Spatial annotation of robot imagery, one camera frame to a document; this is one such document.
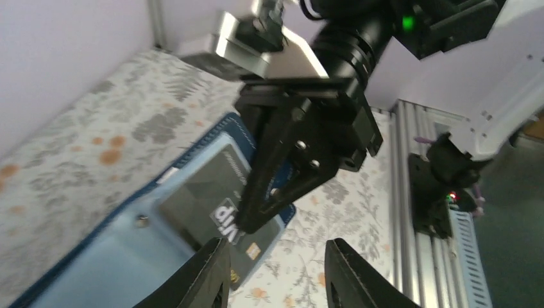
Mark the slotted cable duct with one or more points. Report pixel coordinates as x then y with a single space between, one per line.
470 278

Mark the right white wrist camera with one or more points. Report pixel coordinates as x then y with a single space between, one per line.
251 41

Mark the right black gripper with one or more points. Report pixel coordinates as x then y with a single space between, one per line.
318 125

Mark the aluminium rail frame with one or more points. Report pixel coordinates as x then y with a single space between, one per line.
426 268

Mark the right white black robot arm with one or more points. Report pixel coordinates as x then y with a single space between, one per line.
472 54

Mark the blue leather card holder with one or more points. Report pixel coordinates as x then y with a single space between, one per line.
132 252

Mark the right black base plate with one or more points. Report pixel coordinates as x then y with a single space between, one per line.
430 211

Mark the floral patterned table mat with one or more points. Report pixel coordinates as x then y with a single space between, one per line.
60 184

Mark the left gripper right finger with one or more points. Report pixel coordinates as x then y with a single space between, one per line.
352 282

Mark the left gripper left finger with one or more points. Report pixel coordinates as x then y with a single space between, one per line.
203 281

